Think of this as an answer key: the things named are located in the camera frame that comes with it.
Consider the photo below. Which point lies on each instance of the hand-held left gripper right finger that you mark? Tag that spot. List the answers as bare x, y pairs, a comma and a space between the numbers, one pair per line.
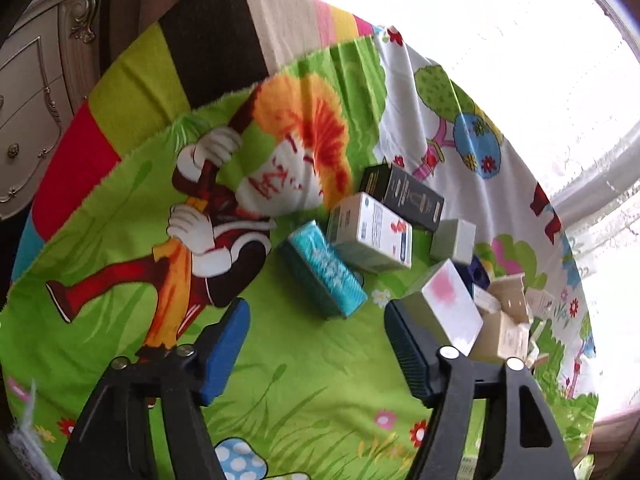
412, 360

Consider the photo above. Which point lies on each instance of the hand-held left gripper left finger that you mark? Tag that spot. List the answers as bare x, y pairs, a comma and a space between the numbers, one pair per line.
227, 360

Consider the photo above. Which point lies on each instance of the white box pink mark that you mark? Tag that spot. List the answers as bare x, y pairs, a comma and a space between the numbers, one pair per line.
445, 310

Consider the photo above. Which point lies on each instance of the dark blue box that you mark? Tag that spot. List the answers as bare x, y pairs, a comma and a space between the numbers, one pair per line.
477, 272

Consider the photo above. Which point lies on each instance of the teal patterned box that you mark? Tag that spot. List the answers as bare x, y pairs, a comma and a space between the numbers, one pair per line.
325, 267

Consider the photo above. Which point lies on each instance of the green cartoon printed blanket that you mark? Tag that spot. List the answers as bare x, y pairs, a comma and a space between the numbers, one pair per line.
300, 400

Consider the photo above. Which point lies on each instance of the tan box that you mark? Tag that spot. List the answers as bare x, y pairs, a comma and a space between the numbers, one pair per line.
502, 335

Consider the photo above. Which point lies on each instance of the small white box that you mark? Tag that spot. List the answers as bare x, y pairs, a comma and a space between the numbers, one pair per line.
487, 302

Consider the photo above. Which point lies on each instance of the open cardboard box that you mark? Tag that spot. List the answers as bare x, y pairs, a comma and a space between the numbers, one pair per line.
510, 292

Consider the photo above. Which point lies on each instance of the small grey-green box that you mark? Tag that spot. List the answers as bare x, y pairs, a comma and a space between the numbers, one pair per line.
452, 242

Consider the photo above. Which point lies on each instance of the white box red blue print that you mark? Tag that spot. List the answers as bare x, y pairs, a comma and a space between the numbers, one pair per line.
375, 235

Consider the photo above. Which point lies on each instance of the small cream box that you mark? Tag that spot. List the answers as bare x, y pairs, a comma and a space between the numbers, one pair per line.
542, 302

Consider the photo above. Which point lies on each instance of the black box gold print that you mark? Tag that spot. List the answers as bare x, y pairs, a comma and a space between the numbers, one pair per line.
405, 197

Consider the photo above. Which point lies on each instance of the white lace curtain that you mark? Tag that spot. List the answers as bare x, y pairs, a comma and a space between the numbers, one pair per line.
615, 240

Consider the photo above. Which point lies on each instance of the ornate white cabinet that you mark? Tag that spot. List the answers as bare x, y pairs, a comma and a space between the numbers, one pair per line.
35, 110

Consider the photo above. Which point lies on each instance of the colourful striped bedding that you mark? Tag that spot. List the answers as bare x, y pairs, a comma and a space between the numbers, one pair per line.
215, 35

